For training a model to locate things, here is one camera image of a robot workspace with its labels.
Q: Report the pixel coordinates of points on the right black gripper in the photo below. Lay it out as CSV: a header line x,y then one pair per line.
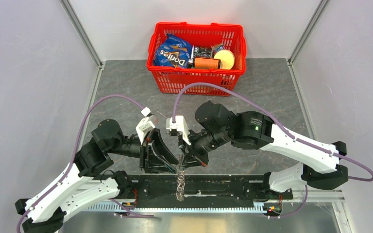
x,y
196,158

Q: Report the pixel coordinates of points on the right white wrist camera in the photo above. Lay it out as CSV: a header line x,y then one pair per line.
x,y
177,126

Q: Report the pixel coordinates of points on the orange can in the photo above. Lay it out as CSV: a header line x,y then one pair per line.
x,y
206,63

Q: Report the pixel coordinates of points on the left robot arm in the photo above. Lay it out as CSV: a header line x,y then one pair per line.
x,y
82,184

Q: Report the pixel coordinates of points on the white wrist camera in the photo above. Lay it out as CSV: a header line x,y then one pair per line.
x,y
177,126
146,124

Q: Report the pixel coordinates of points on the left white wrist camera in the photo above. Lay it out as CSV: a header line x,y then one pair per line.
x,y
146,124

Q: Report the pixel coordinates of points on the round yellow lid container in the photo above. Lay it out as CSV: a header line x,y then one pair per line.
x,y
226,58

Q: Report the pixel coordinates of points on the left aluminium frame post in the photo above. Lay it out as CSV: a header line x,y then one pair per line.
x,y
81,32

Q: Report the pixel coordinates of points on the blue Doritos chip bag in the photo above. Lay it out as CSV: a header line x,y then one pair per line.
x,y
174,52

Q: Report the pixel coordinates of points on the right aluminium frame post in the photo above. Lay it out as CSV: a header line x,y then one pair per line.
x,y
308,30

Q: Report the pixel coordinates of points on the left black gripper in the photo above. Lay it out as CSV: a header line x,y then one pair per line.
x,y
155,140

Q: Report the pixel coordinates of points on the dark printed snack packet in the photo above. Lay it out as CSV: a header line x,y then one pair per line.
x,y
201,52

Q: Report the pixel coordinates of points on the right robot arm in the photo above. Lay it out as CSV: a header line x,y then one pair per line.
x,y
317,163

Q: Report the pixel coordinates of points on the slotted metal cable duct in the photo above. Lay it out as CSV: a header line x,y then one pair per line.
x,y
255,207

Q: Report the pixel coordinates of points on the aluminium frame post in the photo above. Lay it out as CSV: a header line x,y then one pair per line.
x,y
308,30
81,32

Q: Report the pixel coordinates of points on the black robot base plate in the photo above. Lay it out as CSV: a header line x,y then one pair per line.
x,y
158,190

